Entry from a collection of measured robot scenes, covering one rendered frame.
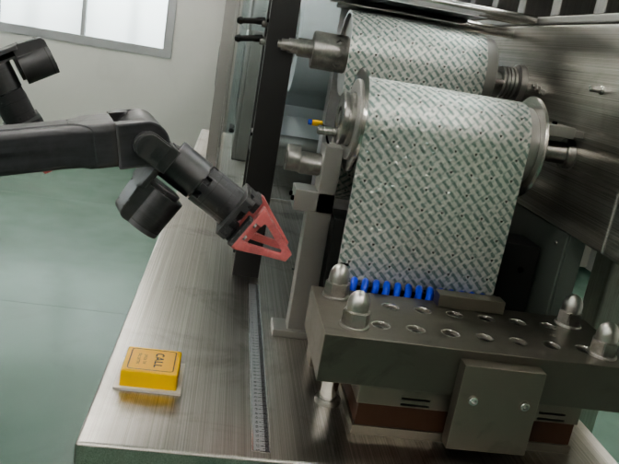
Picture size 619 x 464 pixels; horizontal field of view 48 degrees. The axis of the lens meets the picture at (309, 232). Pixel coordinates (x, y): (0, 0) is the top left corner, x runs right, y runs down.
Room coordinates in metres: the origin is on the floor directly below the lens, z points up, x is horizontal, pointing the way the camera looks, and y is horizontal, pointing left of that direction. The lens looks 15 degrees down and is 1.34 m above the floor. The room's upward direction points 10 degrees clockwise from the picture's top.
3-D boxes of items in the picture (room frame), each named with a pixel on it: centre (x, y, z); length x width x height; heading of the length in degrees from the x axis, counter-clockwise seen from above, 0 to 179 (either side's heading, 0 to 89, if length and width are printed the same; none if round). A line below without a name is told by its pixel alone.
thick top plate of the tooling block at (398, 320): (0.84, -0.22, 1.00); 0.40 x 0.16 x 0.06; 98
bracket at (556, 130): (1.04, -0.33, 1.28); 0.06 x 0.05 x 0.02; 98
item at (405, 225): (0.96, -0.16, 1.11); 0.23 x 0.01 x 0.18; 98
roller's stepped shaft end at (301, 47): (1.24, 0.08, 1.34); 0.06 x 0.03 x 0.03; 98
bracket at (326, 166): (1.03, 0.01, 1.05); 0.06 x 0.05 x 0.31; 98
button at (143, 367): (0.81, 0.17, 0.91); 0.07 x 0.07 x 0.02; 8
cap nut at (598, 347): (0.82, -0.39, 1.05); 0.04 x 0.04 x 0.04
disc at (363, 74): (1.00, -0.04, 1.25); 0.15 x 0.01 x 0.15; 8
